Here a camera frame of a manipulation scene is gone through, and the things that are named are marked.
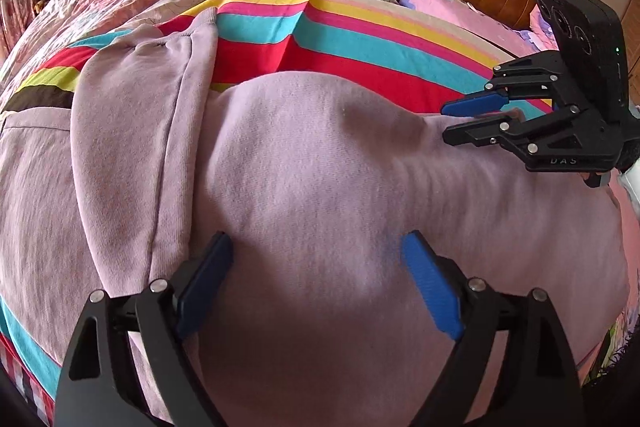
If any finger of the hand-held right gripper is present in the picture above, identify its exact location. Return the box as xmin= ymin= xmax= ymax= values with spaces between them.
xmin=441 ymin=51 xmax=566 ymax=118
xmin=442 ymin=104 xmax=601 ymax=158

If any rainbow striped blanket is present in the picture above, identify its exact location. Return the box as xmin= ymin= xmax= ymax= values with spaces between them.
xmin=0 ymin=0 xmax=566 ymax=403

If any red plaid bedsheet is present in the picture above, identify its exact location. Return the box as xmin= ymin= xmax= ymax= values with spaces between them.
xmin=0 ymin=332 xmax=58 ymax=427

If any lilac sweatshirt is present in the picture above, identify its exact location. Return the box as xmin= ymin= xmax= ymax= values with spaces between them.
xmin=0 ymin=9 xmax=631 ymax=427

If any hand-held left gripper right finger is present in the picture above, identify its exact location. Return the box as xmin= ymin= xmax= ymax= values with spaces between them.
xmin=401 ymin=231 xmax=586 ymax=427

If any pink floral curtain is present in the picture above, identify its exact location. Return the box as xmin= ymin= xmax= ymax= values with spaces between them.
xmin=0 ymin=0 xmax=41 ymax=62

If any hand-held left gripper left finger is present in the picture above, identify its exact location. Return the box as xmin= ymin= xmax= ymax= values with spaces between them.
xmin=56 ymin=231 xmax=235 ymax=427

